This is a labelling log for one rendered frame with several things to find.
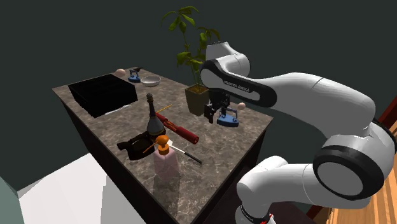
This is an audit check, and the black sink basin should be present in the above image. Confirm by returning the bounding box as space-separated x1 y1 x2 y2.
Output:
67 73 139 119

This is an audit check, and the dark marble-topped kitchen island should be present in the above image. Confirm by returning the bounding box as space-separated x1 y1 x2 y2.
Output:
52 66 274 224

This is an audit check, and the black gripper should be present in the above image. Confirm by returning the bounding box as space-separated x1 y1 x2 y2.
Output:
204 90 232 125

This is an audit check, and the red cylinder tool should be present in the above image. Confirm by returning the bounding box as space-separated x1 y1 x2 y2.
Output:
155 112 200 146

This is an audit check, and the dark wine bottle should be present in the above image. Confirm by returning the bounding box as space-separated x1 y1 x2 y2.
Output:
145 92 167 144

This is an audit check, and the white spatula black handle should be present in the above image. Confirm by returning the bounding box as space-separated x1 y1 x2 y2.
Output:
167 139 204 165

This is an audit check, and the white bowl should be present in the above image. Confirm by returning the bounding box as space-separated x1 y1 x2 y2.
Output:
140 76 162 88

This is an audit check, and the black frying pan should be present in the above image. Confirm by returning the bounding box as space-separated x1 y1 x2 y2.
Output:
116 130 160 162

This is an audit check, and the blue flat iron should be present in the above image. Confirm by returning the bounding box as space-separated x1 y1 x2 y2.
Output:
127 68 142 83
216 106 240 129

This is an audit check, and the potted green plant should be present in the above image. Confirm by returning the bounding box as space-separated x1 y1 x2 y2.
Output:
160 6 221 117

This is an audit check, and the dark robot stand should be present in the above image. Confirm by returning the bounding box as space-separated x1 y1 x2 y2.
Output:
212 198 315 224

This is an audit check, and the yellow pencil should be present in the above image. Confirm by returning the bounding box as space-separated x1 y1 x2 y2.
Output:
155 104 173 114

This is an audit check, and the pink soap dispenser orange pump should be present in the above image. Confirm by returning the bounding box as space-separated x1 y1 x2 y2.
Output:
143 134 181 178

